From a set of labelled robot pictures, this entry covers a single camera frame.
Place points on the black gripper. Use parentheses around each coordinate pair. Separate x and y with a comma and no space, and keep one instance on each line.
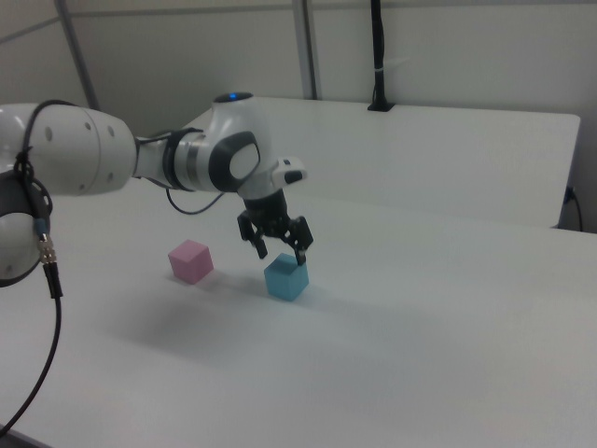
(268,210)

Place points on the blue cube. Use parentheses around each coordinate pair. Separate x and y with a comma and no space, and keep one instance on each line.
(284,282)

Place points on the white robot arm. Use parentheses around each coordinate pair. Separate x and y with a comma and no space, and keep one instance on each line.
(70,149)

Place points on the pink cube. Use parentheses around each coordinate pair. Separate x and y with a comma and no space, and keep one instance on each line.
(189,263)

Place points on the grey partition post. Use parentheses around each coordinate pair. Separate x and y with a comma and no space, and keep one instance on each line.
(308,46)
(77,51)

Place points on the black camera stand pole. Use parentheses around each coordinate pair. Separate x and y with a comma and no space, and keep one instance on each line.
(379,56)

